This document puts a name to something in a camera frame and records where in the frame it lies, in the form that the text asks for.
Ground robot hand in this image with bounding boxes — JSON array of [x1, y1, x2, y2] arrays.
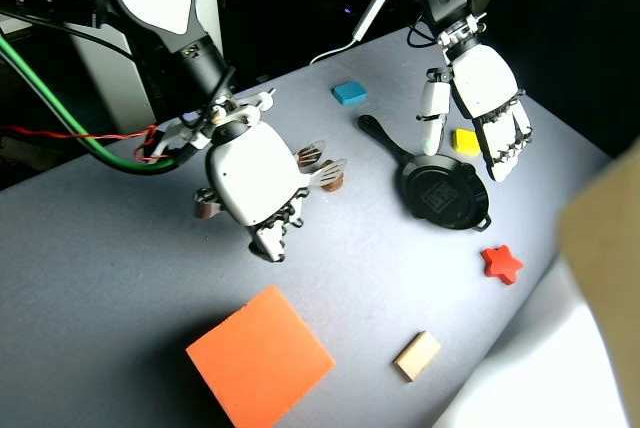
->
[[193, 120, 310, 264], [417, 42, 534, 183]]

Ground brown chocolate-like block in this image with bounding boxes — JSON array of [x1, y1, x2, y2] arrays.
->
[[319, 160, 346, 193]]

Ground black skillet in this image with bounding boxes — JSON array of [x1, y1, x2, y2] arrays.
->
[[357, 114, 493, 233]]

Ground yellow block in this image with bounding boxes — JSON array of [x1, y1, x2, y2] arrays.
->
[[452, 127, 482, 157]]

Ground blue block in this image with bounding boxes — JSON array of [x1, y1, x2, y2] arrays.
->
[[331, 80, 368, 107]]

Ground red star block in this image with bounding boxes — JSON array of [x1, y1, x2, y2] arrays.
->
[[480, 244, 525, 286]]

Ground orange box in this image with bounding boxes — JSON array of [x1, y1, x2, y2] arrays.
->
[[185, 284, 336, 428]]

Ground blurred tan board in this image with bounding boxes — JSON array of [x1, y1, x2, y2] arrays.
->
[[557, 137, 640, 428]]

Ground grey table cloth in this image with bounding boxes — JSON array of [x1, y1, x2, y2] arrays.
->
[[0, 27, 614, 428]]

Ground tan wooden block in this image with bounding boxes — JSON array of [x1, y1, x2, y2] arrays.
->
[[392, 331, 443, 383]]

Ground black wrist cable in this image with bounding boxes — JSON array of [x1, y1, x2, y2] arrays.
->
[[406, 17, 446, 49]]

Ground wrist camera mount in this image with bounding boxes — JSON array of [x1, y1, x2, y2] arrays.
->
[[144, 120, 214, 162]]

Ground thick green cable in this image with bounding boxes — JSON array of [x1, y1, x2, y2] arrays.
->
[[0, 32, 181, 175]]

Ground white cable adapter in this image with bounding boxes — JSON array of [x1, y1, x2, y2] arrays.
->
[[309, 0, 395, 65]]

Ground red and black twisted cable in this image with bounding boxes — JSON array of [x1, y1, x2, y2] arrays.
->
[[0, 124, 162, 163]]

